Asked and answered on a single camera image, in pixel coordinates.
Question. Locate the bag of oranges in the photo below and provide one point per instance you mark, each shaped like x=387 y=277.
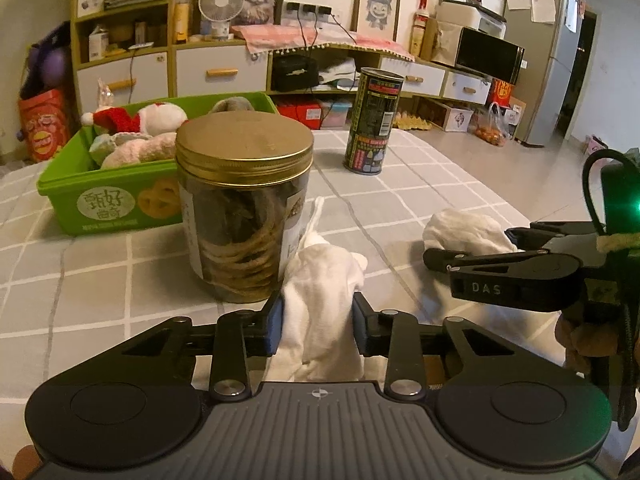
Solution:
x=491 y=130

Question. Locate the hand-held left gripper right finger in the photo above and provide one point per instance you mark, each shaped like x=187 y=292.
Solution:
x=361 y=330

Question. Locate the red snack bag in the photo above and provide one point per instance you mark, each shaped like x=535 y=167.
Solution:
x=42 y=127

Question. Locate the black microwave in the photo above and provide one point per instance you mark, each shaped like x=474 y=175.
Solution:
x=487 y=55

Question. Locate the white towel cloth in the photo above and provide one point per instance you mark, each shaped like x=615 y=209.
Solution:
x=465 y=232

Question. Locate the pale green soft toy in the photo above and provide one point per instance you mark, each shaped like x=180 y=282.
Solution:
x=102 y=144

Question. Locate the white carton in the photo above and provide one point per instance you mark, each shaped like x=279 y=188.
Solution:
x=98 y=42

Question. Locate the black bag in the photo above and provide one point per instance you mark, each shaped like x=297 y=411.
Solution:
x=295 y=72

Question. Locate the grey refrigerator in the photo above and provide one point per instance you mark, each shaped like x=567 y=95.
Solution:
x=545 y=60

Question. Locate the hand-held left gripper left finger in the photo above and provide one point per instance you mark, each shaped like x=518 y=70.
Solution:
x=274 y=325

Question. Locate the storage box with red contents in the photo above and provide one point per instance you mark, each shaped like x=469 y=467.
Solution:
x=300 y=115

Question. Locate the low yellow-green tv cabinet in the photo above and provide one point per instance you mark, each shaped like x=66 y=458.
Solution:
x=430 y=75

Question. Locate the white santa plush toy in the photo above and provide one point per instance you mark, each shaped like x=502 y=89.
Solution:
x=120 y=117

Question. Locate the person's right hand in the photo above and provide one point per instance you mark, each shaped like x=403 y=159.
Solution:
x=582 y=337

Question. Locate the clear storage box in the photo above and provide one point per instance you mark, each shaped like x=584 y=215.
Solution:
x=336 y=115

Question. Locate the framed cartoon picture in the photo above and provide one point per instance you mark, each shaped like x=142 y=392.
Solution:
x=377 y=7

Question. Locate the tall yellow-green shelf cabinet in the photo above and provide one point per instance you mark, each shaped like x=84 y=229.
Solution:
x=145 y=75

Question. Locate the green plastic bin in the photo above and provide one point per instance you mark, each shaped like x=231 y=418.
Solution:
x=65 y=185

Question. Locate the pink table runner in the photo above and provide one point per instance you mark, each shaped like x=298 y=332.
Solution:
x=280 y=35

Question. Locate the red paper bag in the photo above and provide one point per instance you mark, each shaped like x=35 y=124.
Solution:
x=502 y=92

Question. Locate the egg carton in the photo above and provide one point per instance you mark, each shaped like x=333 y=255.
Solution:
x=412 y=121

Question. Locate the grey fluffy cloth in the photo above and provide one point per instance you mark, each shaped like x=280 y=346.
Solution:
x=232 y=105

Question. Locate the small white fan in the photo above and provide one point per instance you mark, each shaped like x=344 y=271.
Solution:
x=220 y=5

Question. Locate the white printed box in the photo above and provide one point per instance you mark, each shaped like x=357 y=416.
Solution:
x=452 y=116

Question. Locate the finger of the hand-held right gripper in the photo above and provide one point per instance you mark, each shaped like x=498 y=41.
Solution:
x=500 y=261
x=550 y=232

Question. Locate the white sock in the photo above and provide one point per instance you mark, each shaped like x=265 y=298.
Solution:
x=320 y=290

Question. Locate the white printer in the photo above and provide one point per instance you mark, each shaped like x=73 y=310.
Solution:
x=470 y=15

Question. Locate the cardboard box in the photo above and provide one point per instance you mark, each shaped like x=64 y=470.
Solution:
x=440 y=40

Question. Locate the yellow box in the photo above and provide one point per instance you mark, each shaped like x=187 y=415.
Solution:
x=182 y=22

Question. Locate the clear jar with gold lid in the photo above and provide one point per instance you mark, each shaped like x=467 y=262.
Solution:
x=240 y=160

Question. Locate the yellow-green single drawer cabinet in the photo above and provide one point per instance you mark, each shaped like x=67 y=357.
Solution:
x=225 y=60

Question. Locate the black printed can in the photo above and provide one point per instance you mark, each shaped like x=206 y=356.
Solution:
x=372 y=120

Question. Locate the pink plush toy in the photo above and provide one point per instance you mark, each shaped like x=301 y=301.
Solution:
x=145 y=150

